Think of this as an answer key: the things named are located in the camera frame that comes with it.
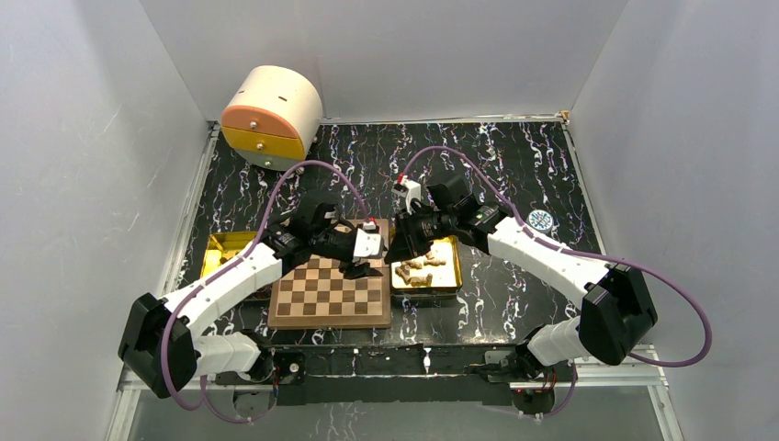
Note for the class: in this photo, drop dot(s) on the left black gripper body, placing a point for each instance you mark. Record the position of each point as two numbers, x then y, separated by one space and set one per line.
332 244

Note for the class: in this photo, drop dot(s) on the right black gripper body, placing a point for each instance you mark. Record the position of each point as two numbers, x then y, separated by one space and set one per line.
420 230

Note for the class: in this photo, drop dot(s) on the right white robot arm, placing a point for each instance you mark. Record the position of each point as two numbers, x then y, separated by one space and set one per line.
615 306

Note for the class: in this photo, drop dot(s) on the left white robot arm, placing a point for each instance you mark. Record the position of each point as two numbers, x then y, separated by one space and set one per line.
163 341

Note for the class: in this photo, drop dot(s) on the gold tin with light pieces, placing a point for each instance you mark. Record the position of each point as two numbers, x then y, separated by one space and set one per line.
451 279

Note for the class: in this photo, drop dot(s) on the pile of light pieces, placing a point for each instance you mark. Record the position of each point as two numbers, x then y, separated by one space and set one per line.
420 272

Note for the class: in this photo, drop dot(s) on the gold tin with dark pieces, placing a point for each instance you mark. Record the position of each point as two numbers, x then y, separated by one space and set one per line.
222 247

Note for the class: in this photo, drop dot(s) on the wooden chessboard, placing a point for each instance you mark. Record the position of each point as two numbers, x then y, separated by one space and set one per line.
316 295

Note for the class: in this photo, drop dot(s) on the small blue white jar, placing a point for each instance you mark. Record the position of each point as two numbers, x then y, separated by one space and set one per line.
540 220

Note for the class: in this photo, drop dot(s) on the round cream drawer box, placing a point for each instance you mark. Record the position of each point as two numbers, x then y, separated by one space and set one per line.
273 118

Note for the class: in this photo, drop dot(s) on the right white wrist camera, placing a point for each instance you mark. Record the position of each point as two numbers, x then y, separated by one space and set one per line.
408 191

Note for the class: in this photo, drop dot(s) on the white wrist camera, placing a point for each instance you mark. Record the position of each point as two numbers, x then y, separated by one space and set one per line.
369 243
408 191

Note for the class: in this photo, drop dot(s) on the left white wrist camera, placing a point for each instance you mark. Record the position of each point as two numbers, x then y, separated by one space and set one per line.
369 243

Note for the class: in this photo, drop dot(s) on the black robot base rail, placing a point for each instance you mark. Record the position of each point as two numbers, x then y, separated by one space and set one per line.
395 368

